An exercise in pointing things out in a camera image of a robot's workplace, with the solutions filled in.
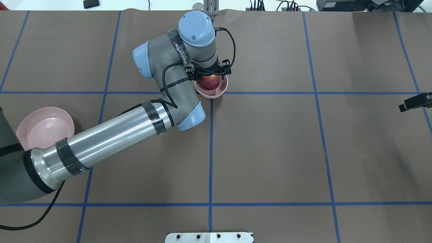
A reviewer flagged red apple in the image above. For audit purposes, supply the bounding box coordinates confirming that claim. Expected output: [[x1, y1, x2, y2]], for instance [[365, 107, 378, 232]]
[[199, 75, 220, 90]]

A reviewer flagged aluminium frame post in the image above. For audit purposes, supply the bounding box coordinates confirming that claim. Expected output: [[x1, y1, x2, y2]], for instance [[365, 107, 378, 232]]
[[203, 0, 220, 16]]

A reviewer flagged small black square device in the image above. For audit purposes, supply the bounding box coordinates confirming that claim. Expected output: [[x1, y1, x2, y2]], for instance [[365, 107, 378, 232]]
[[82, 0, 100, 9]]

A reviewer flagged pink bowl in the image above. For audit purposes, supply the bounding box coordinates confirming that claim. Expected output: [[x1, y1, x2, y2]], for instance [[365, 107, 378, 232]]
[[193, 76, 228, 99]]

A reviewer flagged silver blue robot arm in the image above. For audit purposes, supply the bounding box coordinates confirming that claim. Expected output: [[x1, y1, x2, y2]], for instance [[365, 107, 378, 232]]
[[0, 10, 234, 204]]

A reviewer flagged pink plate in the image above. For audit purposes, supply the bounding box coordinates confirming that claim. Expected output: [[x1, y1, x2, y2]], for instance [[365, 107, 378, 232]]
[[16, 107, 75, 151]]

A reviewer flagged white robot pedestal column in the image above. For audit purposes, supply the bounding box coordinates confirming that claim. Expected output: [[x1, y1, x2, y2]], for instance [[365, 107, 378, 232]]
[[165, 232, 254, 243]]

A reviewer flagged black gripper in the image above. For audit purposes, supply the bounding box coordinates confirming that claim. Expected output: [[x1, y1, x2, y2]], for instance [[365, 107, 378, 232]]
[[185, 59, 232, 81]]

